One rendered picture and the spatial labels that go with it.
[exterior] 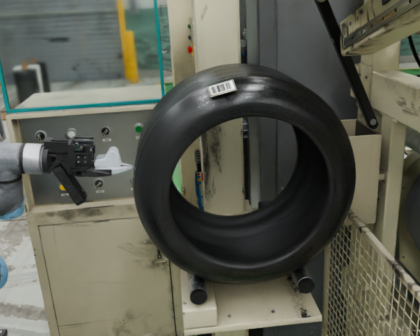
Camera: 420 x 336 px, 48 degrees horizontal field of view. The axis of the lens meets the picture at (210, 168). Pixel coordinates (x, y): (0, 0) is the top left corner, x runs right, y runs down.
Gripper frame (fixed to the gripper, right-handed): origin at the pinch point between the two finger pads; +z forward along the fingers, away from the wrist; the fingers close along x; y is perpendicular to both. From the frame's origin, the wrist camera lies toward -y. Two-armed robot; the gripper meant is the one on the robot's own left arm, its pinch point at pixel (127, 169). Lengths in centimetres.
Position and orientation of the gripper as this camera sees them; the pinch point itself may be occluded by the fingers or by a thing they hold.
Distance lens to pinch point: 121.9
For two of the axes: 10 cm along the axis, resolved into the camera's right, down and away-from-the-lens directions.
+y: 0.7, -9.4, -3.3
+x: -1.0, -3.4, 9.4
